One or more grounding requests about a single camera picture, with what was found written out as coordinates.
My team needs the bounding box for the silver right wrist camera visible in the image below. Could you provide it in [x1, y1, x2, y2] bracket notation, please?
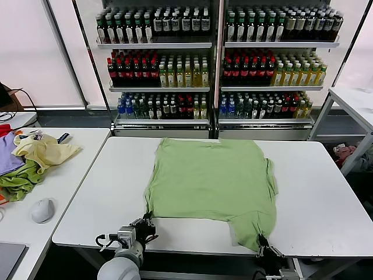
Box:
[279, 268, 301, 280]

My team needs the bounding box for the pink cloth pile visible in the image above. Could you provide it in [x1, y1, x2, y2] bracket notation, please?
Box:
[333, 142, 358, 165]

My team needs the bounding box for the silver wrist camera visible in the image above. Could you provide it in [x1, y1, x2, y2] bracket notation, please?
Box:
[279, 268, 301, 280]
[117, 226, 138, 243]

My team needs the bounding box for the black left camera cable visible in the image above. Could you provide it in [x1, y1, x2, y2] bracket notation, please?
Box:
[95, 233, 119, 252]

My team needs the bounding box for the green cap white label bottle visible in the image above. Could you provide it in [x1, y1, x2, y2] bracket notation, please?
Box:
[256, 16, 266, 42]
[114, 15, 124, 44]
[105, 15, 115, 44]
[124, 15, 133, 44]
[133, 15, 143, 44]
[266, 16, 276, 42]
[246, 16, 256, 42]
[96, 15, 105, 44]
[276, 16, 286, 42]
[226, 16, 236, 42]
[236, 16, 246, 42]
[143, 15, 153, 44]

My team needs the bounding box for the white metal frame table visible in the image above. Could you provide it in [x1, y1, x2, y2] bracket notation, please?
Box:
[308, 86, 373, 176]

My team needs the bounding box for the grey laptop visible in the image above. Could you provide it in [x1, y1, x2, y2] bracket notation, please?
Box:
[0, 241, 30, 280]

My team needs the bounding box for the grey cloth pile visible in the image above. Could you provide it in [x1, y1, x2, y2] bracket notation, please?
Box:
[357, 144, 373, 172]

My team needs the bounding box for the black power cable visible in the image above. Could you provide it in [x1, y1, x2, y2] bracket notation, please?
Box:
[11, 87, 38, 113]

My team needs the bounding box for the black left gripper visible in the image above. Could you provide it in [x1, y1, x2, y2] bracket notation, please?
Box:
[130, 212, 159, 243]

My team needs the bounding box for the light green polo shirt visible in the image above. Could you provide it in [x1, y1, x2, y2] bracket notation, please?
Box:
[144, 138, 280, 253]

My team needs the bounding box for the crumpled green garment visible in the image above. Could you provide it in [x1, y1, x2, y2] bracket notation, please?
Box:
[0, 159, 45, 202]

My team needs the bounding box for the purple garment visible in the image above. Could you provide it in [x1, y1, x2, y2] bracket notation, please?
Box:
[0, 131, 26, 177]

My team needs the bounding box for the grey computer mouse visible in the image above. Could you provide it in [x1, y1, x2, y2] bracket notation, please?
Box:
[30, 197, 56, 225]

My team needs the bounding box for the dark bottle blue white label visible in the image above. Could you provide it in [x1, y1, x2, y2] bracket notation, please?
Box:
[153, 12, 163, 36]
[162, 12, 171, 36]
[191, 12, 200, 36]
[201, 12, 210, 36]
[171, 12, 180, 36]
[181, 12, 191, 36]

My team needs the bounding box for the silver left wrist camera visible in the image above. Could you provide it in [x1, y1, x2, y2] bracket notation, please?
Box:
[117, 226, 138, 243]

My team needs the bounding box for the pale yellow garment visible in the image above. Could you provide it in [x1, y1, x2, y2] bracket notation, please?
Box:
[11, 132, 84, 175]

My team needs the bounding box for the metal beverage display shelf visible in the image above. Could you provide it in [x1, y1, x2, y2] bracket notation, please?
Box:
[217, 0, 373, 141]
[72, 0, 219, 139]

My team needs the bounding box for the dark tea bottle pale label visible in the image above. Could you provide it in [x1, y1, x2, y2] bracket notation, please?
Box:
[315, 13, 325, 41]
[295, 13, 305, 41]
[333, 13, 343, 41]
[325, 13, 335, 41]
[286, 13, 295, 41]
[305, 13, 315, 41]

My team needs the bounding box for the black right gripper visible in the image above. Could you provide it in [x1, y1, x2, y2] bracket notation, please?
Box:
[255, 234, 292, 277]

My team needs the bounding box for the brown cardboard box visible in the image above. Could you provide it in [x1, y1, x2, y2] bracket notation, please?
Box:
[7, 87, 26, 109]

